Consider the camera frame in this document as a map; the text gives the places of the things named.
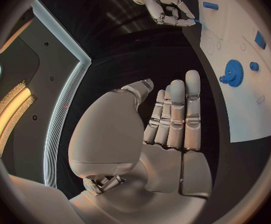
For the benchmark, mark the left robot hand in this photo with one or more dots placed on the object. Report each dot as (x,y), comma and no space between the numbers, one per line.
(116,134)

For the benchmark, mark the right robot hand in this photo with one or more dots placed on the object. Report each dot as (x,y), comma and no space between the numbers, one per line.
(165,9)

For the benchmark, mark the small blue peg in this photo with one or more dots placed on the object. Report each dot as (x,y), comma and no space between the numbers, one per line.
(197,20)

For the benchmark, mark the white task board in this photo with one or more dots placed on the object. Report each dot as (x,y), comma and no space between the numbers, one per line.
(244,69)

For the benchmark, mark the blue cylinder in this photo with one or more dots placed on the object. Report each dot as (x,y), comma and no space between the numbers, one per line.
(210,5)

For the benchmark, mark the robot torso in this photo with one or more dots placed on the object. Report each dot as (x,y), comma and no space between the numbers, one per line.
(32,97)

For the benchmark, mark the blue gear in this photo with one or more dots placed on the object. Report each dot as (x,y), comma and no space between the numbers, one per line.
(234,72)

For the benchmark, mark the blue block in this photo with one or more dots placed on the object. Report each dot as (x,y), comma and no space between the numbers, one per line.
(260,39)

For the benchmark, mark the small blue plug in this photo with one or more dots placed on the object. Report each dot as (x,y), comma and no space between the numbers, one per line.
(254,66)

